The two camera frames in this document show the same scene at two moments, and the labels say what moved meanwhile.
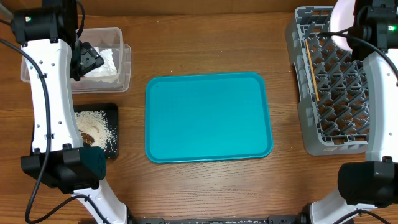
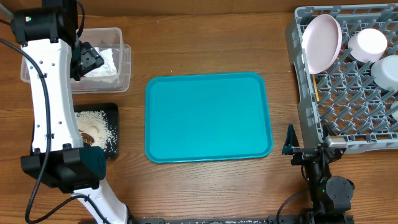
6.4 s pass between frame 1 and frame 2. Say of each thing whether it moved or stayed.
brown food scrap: stayed
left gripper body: stayed
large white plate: moved
